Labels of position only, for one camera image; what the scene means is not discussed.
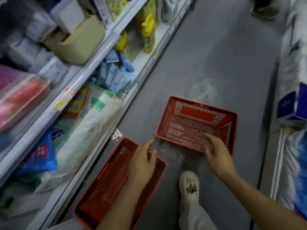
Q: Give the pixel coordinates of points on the person's right hand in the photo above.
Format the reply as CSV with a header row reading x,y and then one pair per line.
x,y
219,158

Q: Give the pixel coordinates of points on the person's left hand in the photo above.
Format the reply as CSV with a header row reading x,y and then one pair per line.
x,y
140,166

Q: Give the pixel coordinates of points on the person's left thumb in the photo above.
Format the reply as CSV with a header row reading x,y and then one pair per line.
x,y
153,158

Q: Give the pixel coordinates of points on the person's right thumb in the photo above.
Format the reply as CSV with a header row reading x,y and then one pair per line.
x,y
207,153

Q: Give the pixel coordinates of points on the person's left forearm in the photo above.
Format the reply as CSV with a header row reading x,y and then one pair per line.
x,y
122,205

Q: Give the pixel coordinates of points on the person's right forearm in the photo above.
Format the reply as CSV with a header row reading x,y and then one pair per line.
x,y
261,201

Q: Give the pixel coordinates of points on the red plastic shopping basket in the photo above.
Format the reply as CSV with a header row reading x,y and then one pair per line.
x,y
189,124
105,189

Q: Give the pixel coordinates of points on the white clog shoe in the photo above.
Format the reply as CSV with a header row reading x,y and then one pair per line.
x,y
189,186

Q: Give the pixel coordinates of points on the hanging white price tag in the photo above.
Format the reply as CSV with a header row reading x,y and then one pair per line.
x,y
117,136

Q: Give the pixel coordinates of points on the light grey trouser leg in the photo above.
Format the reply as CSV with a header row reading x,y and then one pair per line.
x,y
191,217

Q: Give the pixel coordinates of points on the white plastic bag green label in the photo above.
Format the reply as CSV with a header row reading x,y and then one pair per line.
x,y
81,136

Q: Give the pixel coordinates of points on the white display rack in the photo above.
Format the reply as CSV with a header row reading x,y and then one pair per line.
x,y
283,131

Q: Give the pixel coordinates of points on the white and blue wrapped packs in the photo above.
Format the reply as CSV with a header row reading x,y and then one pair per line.
x,y
296,170

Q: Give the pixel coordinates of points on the pile of light blue packets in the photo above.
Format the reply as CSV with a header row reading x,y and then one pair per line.
x,y
115,74

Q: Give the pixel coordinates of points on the red and yellow box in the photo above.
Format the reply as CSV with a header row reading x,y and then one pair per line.
x,y
76,102

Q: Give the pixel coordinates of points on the dark blue box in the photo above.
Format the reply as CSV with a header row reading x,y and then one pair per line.
x,y
291,105

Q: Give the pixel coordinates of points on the orange shelf price label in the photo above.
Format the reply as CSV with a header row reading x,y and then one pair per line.
x,y
69,91

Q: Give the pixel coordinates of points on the yellow shelf price label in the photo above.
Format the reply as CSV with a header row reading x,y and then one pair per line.
x,y
60,104

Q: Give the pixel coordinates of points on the white store shelf unit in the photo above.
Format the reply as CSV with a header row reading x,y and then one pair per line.
x,y
79,76

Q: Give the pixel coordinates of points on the blue plastic bag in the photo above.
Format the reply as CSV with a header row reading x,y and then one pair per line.
x,y
39,153

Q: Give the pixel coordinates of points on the yellow bag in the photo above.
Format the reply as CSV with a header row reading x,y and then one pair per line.
x,y
121,43
148,33

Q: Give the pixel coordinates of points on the beige plastic box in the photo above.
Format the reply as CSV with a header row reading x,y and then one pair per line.
x,y
76,41

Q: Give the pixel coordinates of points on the pink item in clear wrap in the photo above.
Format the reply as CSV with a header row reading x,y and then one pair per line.
x,y
21,98

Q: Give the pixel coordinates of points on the white bottle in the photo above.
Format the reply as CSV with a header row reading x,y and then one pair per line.
x,y
169,9

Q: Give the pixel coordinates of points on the large yellow package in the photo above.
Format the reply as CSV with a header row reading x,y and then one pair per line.
x,y
146,8

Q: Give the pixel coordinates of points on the stack of white wrapped packs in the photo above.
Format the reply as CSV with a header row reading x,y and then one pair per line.
x,y
31,47

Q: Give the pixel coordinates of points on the white tissue box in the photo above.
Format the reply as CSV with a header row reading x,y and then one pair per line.
x,y
68,15

